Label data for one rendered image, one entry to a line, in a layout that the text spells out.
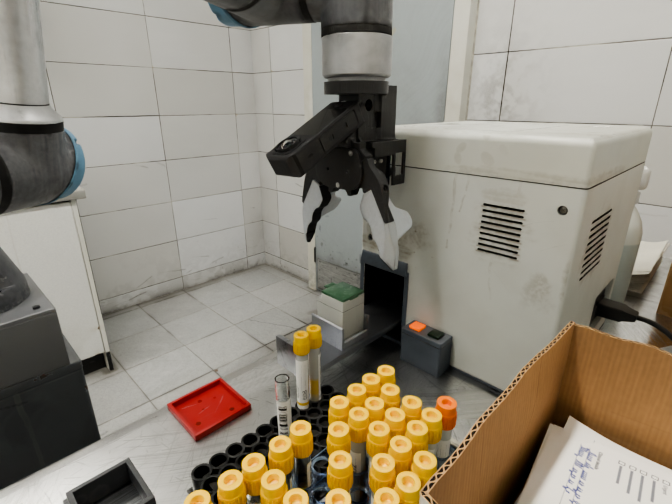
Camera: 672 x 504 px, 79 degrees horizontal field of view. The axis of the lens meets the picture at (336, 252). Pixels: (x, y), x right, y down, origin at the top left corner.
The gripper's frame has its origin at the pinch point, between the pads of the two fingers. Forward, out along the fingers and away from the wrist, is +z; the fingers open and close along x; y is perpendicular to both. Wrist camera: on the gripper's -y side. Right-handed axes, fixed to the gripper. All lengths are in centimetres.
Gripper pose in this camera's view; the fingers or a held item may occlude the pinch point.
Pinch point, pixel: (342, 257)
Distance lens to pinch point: 49.9
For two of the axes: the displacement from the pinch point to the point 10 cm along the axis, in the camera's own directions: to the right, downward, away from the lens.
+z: 0.1, 9.4, 3.4
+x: -7.1, -2.4, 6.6
